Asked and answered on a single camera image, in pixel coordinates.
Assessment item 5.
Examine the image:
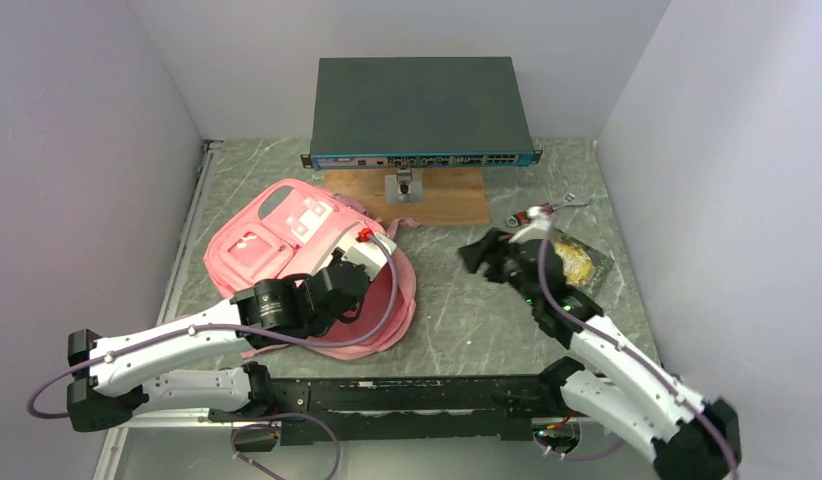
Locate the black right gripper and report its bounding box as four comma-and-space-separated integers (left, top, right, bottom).
456, 227, 540, 307

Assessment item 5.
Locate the pink school backpack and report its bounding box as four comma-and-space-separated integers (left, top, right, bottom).
203, 179, 417, 361

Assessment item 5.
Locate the dark glossy book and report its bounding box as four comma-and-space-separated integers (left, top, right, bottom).
553, 229, 614, 297

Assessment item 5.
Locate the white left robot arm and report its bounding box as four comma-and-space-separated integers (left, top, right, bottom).
67, 261, 378, 432

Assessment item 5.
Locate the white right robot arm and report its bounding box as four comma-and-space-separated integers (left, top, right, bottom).
458, 229, 742, 479

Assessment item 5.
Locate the brown wooden board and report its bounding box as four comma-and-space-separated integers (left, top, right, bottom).
324, 168, 490, 226

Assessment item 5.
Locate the grey metal switch stand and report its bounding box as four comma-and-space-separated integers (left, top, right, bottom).
384, 168, 424, 204

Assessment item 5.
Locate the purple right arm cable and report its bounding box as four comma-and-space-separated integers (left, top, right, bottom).
533, 205, 744, 480

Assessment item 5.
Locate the red handled adjustable wrench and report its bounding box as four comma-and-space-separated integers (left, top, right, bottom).
505, 193, 592, 228

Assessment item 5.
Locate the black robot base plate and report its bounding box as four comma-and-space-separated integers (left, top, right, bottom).
205, 374, 603, 446

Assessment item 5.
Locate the aluminium frame rail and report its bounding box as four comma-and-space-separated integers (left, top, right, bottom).
154, 140, 225, 328

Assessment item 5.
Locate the dark grey network switch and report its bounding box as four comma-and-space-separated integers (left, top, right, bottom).
301, 56, 542, 171

